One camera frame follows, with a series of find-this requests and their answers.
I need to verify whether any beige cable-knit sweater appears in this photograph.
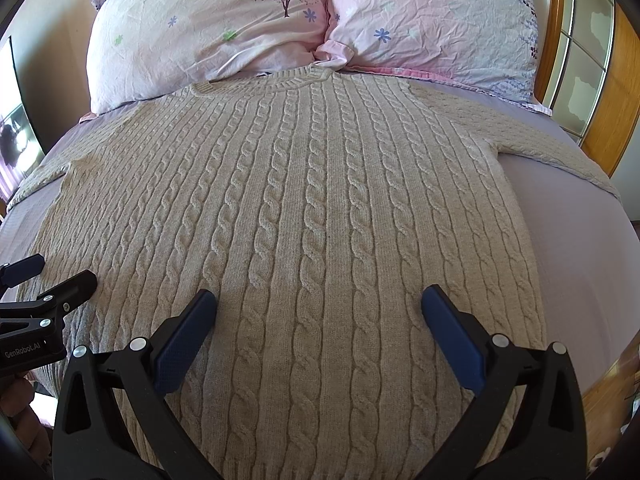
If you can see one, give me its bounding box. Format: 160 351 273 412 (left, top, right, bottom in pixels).
10 67 612 479

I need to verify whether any person's left hand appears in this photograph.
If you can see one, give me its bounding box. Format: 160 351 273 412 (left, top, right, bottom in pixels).
1 375 51 466

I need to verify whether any pink pillow with tree print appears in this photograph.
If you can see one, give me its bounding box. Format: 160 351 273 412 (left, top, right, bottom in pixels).
87 0 329 115

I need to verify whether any wooden headboard with glass panels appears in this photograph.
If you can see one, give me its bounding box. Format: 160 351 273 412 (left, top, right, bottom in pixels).
535 0 639 176

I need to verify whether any pink pillow with blue flowers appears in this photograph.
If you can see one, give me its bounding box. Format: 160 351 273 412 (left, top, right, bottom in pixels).
314 0 547 113

